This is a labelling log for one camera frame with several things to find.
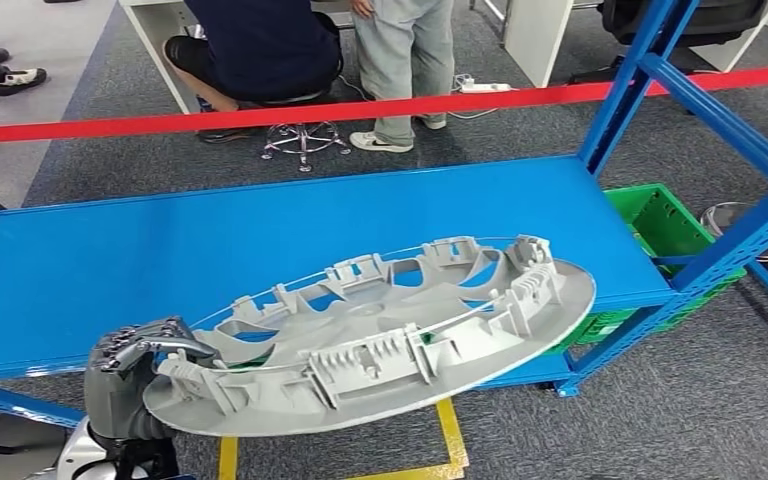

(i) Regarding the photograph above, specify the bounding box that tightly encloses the grey plastic hubcap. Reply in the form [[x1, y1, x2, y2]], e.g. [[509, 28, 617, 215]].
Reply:
[[143, 235, 597, 439]]

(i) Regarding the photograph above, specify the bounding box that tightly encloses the red barrier belt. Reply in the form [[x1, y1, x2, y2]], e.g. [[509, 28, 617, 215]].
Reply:
[[0, 64, 768, 146]]

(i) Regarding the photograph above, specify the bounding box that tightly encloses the white power strip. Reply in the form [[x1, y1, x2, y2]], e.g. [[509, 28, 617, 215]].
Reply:
[[453, 72, 512, 121]]

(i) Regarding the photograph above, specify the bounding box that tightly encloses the chrome stanchion base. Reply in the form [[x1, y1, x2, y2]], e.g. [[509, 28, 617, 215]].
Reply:
[[698, 201, 768, 264]]

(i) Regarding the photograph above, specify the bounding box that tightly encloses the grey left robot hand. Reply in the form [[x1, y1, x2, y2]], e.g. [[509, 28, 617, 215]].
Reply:
[[83, 316, 223, 440]]

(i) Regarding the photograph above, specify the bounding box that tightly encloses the black office chair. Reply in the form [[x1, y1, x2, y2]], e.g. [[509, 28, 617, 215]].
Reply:
[[569, 0, 768, 85]]

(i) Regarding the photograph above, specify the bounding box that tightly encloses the chrome stool base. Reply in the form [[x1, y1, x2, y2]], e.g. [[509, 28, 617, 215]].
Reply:
[[261, 92, 352, 174]]

